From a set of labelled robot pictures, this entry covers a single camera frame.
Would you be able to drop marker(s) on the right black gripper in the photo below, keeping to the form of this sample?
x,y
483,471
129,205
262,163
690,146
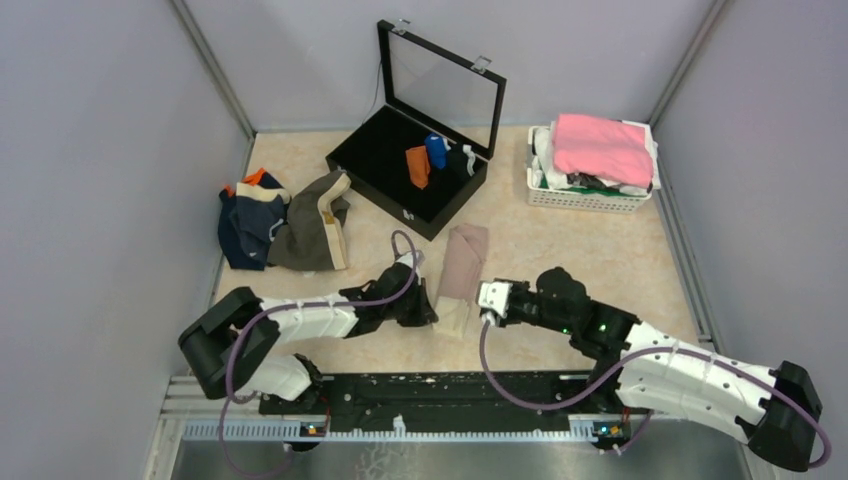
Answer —
x,y
508,319

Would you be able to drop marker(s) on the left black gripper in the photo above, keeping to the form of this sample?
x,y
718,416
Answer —
x,y
424,314

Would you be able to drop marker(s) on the pink underwear cream waistband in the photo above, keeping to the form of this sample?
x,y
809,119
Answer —
x,y
465,256

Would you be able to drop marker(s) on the olive beige underwear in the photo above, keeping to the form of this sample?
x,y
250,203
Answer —
x,y
312,239

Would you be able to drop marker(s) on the orange underwear white waistband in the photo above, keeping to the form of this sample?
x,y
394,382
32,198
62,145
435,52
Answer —
x,y
418,166

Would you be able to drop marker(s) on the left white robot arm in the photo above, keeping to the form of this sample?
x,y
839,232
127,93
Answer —
x,y
229,347

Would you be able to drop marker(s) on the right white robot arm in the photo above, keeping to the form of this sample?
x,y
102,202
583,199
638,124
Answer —
x,y
775,412

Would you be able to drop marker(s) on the black white rolled underwear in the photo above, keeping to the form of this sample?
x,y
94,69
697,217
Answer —
x,y
460,159

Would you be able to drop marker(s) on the blue rolled underwear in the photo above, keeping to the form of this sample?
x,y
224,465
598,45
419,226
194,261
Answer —
x,y
437,148

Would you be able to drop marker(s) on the white plastic basket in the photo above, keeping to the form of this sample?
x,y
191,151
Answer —
x,y
538,194

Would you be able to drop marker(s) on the white clothes in basket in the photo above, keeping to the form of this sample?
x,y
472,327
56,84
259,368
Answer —
x,y
584,182

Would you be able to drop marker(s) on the pink folded cloth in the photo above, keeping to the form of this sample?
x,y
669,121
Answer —
x,y
613,150

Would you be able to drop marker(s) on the navy blue clothes pile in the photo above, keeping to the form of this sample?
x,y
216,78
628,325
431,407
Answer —
x,y
251,214

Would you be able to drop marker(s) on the black box glass lid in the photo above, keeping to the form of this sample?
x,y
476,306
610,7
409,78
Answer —
x,y
426,88

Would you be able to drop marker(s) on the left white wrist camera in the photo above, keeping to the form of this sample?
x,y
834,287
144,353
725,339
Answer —
x,y
412,259

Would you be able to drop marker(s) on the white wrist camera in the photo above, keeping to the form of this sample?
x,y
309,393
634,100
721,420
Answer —
x,y
412,259
493,301

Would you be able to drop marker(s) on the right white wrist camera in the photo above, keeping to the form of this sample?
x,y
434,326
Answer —
x,y
493,301

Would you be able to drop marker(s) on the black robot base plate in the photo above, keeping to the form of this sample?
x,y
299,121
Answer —
x,y
447,402

